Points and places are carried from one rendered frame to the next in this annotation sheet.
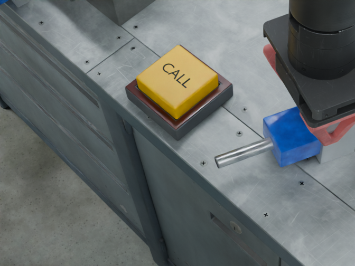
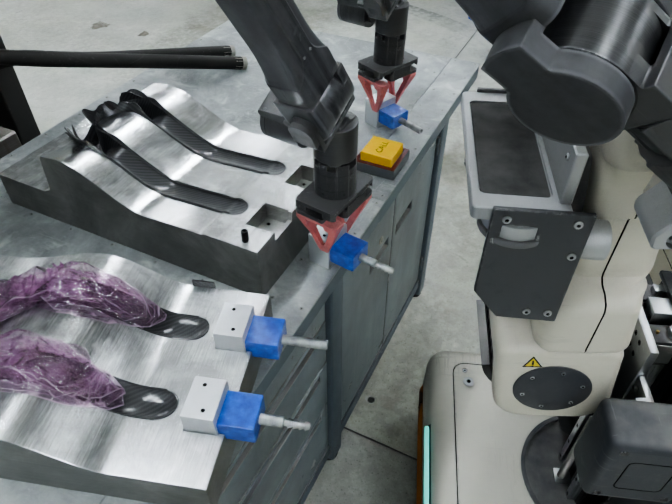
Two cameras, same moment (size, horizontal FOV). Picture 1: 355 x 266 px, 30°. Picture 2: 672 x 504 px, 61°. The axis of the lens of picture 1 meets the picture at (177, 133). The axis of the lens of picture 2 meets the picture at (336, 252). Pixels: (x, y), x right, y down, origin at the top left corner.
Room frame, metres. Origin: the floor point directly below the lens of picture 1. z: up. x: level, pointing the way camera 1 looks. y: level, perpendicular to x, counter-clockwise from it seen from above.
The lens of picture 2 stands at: (0.94, 0.71, 1.40)
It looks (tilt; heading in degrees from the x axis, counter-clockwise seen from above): 43 degrees down; 240
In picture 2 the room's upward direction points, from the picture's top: straight up
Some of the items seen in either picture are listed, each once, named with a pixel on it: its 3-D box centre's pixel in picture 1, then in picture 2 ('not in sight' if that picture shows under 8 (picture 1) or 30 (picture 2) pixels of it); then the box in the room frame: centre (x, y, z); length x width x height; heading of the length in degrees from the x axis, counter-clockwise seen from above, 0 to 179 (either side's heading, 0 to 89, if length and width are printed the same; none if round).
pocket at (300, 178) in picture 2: not in sight; (306, 187); (0.62, 0.07, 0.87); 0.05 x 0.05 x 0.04; 34
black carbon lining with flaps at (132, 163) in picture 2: not in sight; (167, 147); (0.78, -0.07, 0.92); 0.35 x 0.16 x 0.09; 124
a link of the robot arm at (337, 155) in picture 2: not in sight; (331, 135); (0.63, 0.16, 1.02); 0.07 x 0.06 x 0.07; 118
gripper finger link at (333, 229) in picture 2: not in sight; (329, 221); (0.64, 0.17, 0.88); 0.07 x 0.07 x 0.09; 26
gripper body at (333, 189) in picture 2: not in sight; (335, 176); (0.62, 0.17, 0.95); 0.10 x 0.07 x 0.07; 26
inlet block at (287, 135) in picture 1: (281, 139); (396, 118); (0.33, -0.09, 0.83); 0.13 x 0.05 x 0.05; 100
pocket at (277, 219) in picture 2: not in sight; (270, 227); (0.71, 0.13, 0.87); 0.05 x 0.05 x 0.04; 34
